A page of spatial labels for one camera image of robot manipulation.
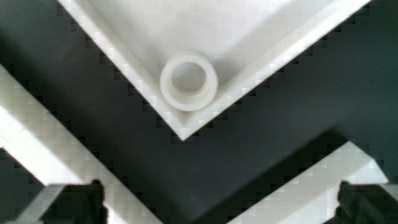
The white L-shaped obstacle fence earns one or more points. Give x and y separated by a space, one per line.
44 148

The white square tabletop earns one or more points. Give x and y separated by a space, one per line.
197 48

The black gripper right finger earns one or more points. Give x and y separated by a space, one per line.
367 204

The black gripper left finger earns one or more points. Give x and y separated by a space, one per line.
76 207

